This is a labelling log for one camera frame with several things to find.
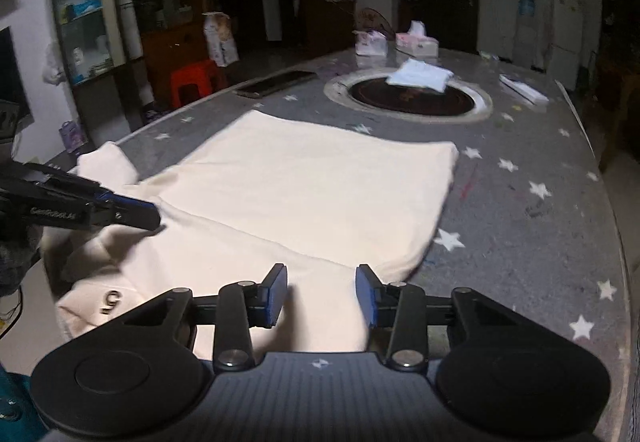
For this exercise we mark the glass shelf cabinet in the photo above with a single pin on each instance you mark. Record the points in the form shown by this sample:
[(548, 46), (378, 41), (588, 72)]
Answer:
[(82, 11)]

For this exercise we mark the round floor fan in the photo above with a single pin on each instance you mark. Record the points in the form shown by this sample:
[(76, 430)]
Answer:
[(372, 19)]

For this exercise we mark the pink white tissue box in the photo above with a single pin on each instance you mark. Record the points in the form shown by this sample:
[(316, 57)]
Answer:
[(417, 44)]

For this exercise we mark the teal fabric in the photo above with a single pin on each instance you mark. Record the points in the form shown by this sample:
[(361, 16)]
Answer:
[(14, 404)]

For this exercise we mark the blue water bottle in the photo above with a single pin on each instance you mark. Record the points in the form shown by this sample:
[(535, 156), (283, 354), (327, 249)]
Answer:
[(526, 4)]

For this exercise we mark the printed white paper bag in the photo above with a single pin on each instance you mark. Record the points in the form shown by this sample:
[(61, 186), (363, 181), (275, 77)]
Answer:
[(220, 39)]

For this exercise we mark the white folded cloth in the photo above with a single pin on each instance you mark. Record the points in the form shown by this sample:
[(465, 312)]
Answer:
[(420, 76)]

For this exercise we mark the white water dispenser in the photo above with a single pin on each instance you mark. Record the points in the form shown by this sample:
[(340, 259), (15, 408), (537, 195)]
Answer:
[(525, 41)]

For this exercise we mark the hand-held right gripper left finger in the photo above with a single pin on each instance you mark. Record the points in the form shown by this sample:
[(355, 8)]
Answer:
[(274, 296)]

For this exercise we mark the purple packet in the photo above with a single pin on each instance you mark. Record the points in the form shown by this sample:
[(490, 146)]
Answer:
[(73, 136)]

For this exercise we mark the white plastic bag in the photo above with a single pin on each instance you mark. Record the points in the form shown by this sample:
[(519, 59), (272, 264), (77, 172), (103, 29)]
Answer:
[(52, 64)]

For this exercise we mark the cream sweatshirt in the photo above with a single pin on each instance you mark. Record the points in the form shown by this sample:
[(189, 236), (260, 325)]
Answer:
[(300, 182)]

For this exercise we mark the white refrigerator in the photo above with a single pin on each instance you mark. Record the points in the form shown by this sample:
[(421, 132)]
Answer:
[(566, 31)]

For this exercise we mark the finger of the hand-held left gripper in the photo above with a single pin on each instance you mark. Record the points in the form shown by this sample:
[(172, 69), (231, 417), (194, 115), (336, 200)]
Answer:
[(127, 203), (137, 219)]

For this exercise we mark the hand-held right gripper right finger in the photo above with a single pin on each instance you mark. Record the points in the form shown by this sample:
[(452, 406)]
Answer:
[(366, 296)]

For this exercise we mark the white remote control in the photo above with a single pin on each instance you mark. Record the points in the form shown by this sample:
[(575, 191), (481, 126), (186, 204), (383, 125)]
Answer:
[(524, 90)]

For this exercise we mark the round built-in induction cooktop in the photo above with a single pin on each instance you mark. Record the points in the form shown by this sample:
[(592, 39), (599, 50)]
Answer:
[(415, 102)]

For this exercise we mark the red plastic stool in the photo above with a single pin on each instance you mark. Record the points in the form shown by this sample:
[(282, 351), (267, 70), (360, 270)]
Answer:
[(192, 79)]

